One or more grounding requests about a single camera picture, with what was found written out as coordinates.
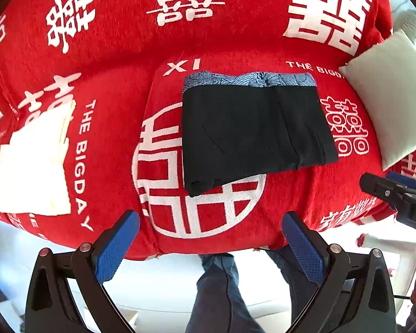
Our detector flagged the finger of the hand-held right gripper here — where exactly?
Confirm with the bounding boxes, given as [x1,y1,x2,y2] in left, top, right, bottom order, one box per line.
[385,171,416,195]
[360,173,408,206]

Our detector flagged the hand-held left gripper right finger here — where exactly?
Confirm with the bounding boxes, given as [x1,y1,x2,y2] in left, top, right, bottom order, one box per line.
[282,211,397,333]

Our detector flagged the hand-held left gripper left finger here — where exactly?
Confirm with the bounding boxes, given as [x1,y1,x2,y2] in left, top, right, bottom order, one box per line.
[25,210,141,333]

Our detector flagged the black pants with blue waistband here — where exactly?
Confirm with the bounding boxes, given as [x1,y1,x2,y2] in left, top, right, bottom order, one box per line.
[181,70,339,198]

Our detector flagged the person's leg in jeans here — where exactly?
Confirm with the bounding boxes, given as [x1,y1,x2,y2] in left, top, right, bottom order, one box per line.
[185,253,264,333]
[266,248,320,320]

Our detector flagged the white pillow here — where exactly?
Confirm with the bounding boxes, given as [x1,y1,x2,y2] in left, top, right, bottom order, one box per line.
[339,29,416,171]

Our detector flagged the cream folded cloth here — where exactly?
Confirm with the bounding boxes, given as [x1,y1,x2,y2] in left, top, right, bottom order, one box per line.
[0,100,77,216]

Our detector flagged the white fan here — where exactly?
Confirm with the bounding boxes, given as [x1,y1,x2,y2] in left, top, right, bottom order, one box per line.
[390,0,416,61]

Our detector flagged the red printed blanket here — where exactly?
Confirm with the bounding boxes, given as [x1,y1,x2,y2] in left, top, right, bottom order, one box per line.
[0,0,416,261]

